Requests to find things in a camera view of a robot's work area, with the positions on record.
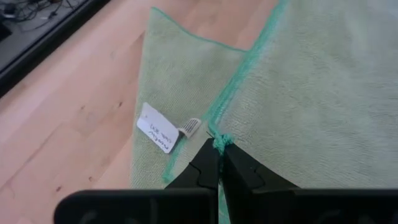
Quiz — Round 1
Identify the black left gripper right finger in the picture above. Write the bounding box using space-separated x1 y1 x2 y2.
221 142 398 224

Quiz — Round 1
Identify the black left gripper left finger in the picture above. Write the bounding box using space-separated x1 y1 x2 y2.
53 138 221 224

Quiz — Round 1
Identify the sage green microfiber towel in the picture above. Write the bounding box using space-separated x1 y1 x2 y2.
129 0 398 224

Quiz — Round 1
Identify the white paper tag with handwriting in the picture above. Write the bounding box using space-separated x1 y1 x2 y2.
136 102 180 154

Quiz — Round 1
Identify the black metal table frame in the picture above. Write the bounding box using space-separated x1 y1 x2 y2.
0 0 111 98

